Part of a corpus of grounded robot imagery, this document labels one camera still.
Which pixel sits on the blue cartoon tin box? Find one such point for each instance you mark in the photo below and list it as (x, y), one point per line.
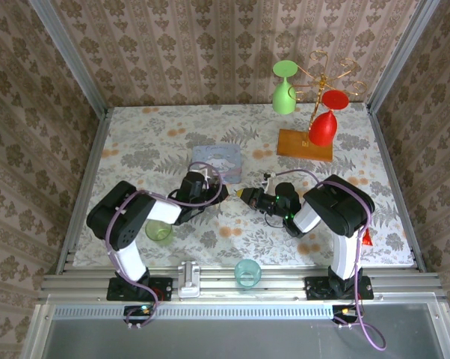
(217, 157)

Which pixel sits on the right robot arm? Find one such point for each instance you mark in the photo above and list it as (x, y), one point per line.
(341, 209)

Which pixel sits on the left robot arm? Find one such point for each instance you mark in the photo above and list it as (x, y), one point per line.
(124, 213)

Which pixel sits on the green plastic cup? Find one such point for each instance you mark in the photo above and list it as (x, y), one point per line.
(158, 233)

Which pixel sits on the floral tablecloth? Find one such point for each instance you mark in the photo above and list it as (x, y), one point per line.
(210, 123)

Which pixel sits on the teal glass cup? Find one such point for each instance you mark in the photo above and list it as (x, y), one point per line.
(248, 275)

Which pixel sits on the red wine glass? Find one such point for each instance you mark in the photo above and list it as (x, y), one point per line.
(324, 127)

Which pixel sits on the red packet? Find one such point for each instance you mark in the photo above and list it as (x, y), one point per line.
(367, 239)

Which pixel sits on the green wine glass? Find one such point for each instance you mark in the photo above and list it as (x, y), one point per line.
(283, 97)

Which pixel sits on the small black connector board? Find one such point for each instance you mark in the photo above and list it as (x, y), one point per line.
(344, 312)
(139, 312)

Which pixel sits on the grey metal panel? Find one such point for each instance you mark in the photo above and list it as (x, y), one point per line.
(228, 340)

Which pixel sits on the white latch bracket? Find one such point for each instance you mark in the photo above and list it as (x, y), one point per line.
(188, 278)

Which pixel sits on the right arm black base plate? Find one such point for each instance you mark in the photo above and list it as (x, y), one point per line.
(316, 289)

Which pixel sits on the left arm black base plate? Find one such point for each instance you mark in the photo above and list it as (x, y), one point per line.
(161, 289)

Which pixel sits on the aluminium frame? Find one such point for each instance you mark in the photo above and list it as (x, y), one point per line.
(82, 75)

